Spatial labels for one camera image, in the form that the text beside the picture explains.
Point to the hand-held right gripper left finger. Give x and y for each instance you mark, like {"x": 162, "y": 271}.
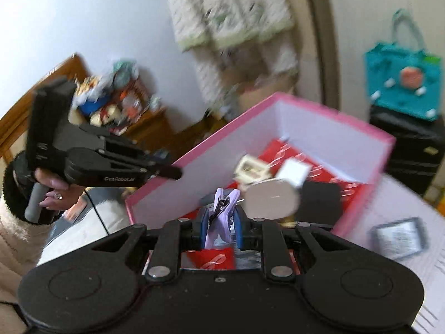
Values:
{"x": 204, "y": 229}

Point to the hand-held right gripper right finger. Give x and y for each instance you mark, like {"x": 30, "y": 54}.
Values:
{"x": 238, "y": 229}

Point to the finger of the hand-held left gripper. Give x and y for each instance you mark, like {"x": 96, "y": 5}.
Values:
{"x": 167, "y": 173}
{"x": 139, "y": 153}

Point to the purple hair claw clip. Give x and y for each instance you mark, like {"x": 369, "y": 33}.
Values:
{"x": 219, "y": 229}

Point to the beige rounded case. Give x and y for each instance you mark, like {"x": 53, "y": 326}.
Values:
{"x": 271, "y": 198}

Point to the cream plastic adapter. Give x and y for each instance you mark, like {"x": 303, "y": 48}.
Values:
{"x": 250, "y": 170}

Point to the pink cardboard box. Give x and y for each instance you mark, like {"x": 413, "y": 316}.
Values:
{"x": 226, "y": 153}

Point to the white charger plug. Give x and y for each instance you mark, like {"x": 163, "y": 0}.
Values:
{"x": 293, "y": 174}

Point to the matte black box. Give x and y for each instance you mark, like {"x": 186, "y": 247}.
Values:
{"x": 320, "y": 201}

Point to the person's left forearm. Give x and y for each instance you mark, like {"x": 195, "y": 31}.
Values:
{"x": 17, "y": 243}

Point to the person's left hand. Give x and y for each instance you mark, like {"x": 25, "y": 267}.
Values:
{"x": 55, "y": 185}

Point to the brown wooden cabinet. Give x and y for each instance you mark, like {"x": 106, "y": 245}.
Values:
{"x": 149, "y": 128}

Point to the pile of colourful packets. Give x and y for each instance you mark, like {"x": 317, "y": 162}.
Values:
{"x": 104, "y": 111}

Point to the red sheet with white print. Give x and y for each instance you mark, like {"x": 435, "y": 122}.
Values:
{"x": 274, "y": 153}

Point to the dark grey pocket device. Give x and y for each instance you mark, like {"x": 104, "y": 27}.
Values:
{"x": 399, "y": 238}

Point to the cream and green fluffy robe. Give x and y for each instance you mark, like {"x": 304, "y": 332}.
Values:
{"x": 226, "y": 14}

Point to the striped tablecloth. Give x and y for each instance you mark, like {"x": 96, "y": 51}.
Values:
{"x": 399, "y": 285}

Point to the black suitcase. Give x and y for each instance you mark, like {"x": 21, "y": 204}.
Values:
{"x": 406, "y": 146}

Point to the teal felt handbag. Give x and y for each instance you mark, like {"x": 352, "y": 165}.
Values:
{"x": 399, "y": 76}

